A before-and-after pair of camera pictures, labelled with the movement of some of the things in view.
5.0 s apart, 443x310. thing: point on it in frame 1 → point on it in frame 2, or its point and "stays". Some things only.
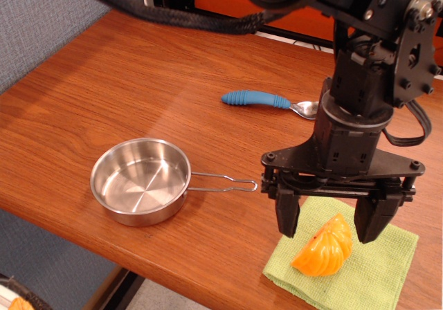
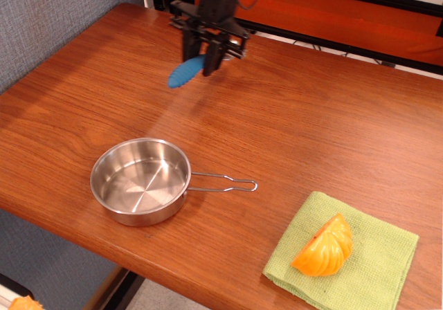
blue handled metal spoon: (307, 109) → (190, 67)
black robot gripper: (341, 159) → (214, 17)
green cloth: (376, 275) stays
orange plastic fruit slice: (327, 254) stays
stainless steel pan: (145, 181) stays
